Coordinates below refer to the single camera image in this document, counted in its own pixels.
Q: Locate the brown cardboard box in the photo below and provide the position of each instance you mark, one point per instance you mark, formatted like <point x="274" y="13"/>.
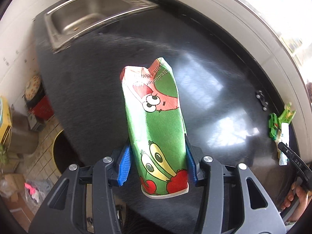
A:
<point x="12" y="183"/>

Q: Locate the torn green snack box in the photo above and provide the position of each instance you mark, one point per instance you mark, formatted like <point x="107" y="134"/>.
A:
<point x="279" y="125"/>

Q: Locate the round patterned lid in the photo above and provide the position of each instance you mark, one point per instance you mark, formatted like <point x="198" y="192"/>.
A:
<point x="32" y="87"/>

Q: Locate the green cartoon drink carton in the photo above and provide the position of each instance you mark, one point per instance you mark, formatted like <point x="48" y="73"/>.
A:
<point x="156" y="129"/>

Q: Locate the black round trash bin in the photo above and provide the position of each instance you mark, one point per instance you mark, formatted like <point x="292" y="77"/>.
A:
<point x="63" y="153"/>

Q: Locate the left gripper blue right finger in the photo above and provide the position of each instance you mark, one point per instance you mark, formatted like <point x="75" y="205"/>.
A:
<point x="191" y="163"/>

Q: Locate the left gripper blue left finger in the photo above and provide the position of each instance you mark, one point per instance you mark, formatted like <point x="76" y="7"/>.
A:
<point x="123" y="164"/>

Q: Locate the stainless steel kitchen sink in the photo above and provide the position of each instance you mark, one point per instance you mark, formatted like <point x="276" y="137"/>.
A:
<point x="74" y="18"/>

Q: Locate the yellow cardboard box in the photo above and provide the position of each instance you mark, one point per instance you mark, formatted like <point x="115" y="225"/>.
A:
<point x="6" y="122"/>

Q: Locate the red plastic crate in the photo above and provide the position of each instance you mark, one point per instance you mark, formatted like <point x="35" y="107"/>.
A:
<point x="43" y="109"/>

